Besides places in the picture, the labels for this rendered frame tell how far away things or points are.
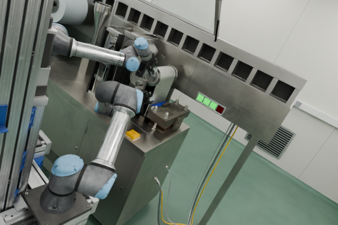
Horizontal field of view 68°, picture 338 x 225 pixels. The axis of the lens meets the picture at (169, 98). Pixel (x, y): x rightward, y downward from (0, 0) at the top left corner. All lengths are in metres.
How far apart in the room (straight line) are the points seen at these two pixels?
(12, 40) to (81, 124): 1.17
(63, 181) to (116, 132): 0.29
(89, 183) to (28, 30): 0.63
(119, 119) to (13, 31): 0.57
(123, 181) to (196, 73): 0.97
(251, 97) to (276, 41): 2.39
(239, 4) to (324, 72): 1.61
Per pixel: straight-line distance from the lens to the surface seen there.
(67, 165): 1.15
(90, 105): 1.90
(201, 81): 1.99
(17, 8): 0.89
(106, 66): 1.91
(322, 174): 4.51
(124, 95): 1.23
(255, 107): 1.89
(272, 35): 4.21
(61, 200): 1.24
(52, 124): 2.26
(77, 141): 2.07
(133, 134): 1.68
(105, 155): 1.17
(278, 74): 1.85
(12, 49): 0.93
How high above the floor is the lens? 1.81
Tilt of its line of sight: 21 degrees down
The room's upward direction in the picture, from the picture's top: 23 degrees clockwise
